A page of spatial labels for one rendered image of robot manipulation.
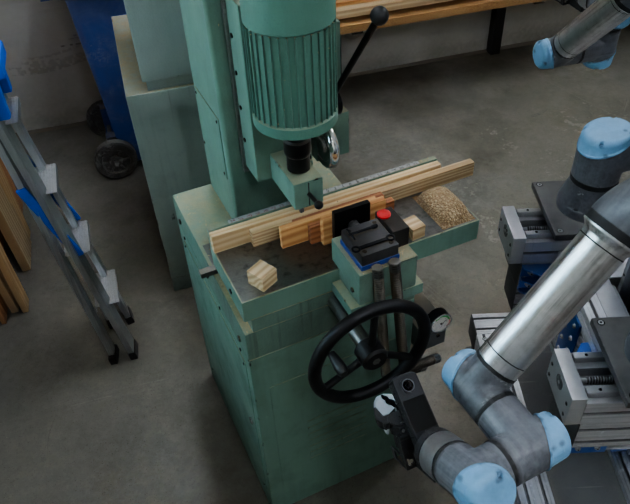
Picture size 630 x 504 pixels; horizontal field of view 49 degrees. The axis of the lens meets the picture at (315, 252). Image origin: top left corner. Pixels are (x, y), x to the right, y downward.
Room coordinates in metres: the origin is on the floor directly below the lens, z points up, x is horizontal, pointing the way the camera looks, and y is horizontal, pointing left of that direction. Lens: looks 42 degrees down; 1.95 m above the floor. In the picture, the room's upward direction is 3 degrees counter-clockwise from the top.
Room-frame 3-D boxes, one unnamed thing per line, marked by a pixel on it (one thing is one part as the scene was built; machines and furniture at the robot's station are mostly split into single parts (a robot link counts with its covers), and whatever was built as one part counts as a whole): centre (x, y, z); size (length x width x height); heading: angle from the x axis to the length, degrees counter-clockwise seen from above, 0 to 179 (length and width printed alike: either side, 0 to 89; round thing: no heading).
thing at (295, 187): (1.26, 0.03, 1.03); 0.14 x 0.07 x 0.09; 23
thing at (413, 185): (1.31, -0.13, 0.92); 0.60 x 0.02 x 0.04; 113
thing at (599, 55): (1.66, -0.75, 1.12); 0.11 x 0.08 x 0.11; 104
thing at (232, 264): (1.18, -0.09, 0.87); 0.61 x 0.30 x 0.06; 113
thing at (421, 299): (1.22, -0.27, 0.58); 0.12 x 0.08 x 0.08; 23
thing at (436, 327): (1.15, -0.30, 0.65); 0.06 x 0.04 x 0.08; 113
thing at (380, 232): (1.10, -0.13, 0.99); 0.13 x 0.11 x 0.06; 113
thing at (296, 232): (1.23, -0.04, 0.93); 0.24 x 0.01 x 0.06; 113
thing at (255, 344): (1.36, 0.07, 0.76); 0.57 x 0.45 x 0.09; 23
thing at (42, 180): (1.71, 0.82, 0.58); 0.27 x 0.25 x 1.16; 105
